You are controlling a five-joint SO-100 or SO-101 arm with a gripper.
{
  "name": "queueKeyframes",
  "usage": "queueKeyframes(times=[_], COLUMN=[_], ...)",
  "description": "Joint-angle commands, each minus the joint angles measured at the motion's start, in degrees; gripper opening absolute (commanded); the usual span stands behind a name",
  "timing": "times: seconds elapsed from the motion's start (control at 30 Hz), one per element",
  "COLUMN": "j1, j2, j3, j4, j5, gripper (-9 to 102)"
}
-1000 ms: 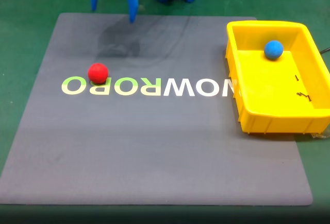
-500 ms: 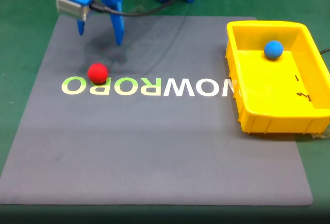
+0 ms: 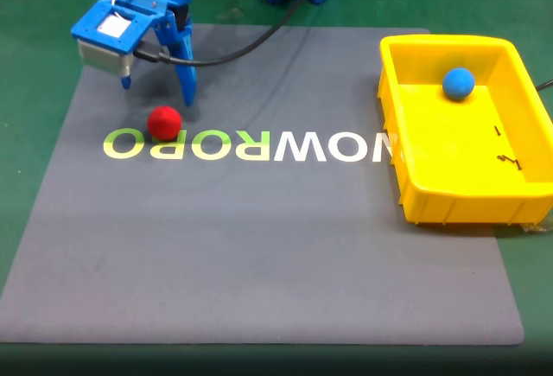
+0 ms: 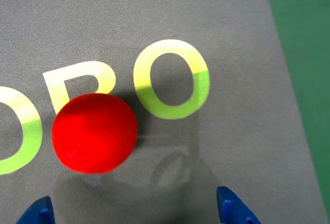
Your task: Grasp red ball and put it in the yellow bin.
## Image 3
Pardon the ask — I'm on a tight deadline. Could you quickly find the red ball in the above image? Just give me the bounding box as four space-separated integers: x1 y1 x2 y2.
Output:
146 105 182 142

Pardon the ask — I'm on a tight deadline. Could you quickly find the blue ball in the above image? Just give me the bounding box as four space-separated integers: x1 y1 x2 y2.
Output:
442 67 476 101

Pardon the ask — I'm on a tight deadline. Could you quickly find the yellow plastic bin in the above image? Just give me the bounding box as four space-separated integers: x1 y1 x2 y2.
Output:
378 34 553 226

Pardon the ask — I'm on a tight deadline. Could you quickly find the grey mat with printed letters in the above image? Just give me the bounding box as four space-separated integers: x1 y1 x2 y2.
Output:
0 23 526 346

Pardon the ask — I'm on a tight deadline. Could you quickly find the clear plastic bag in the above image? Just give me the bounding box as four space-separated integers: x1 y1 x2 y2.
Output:
518 219 553 235

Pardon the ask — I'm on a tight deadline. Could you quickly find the thick black camera cable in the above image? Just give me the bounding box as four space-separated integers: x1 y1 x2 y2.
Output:
132 0 336 68

